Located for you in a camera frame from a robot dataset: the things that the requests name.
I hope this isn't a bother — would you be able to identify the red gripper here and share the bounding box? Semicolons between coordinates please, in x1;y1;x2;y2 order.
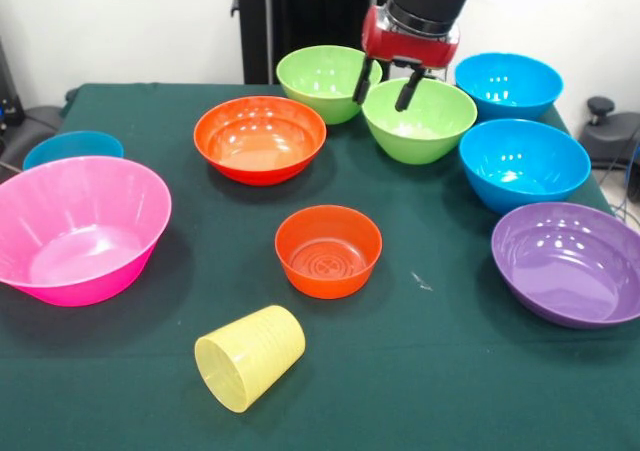
351;5;461;113

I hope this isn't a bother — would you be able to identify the green bowl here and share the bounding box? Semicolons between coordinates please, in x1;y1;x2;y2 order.
275;44;384;126
361;77;478;166

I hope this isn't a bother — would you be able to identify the small orange bowl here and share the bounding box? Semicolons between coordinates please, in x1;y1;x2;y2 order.
274;204;384;301

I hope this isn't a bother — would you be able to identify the yellow plastic cup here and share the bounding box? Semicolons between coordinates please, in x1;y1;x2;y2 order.
194;304;307;414

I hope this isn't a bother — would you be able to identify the large pink bowl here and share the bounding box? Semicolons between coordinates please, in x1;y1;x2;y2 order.
0;155;173;308

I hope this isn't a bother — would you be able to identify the large blue bowl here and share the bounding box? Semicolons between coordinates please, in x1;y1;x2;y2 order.
453;52;565;122
458;118;592;216

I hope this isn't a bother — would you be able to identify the large orange-red bowl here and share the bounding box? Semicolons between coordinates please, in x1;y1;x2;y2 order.
193;95;328;187

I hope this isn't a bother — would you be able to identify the black stand with knob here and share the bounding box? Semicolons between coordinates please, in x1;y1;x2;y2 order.
579;95;640;165

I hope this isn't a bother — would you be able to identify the purple bowl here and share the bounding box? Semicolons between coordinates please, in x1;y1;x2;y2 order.
490;201;640;330

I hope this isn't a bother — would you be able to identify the dark green tablecloth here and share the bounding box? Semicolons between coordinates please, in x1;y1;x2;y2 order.
0;81;640;451

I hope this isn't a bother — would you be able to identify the small blue bowl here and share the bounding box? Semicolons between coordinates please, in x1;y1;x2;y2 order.
22;130;125;171

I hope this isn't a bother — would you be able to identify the black equipment box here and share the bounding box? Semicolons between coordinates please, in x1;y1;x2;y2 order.
0;40;26;127

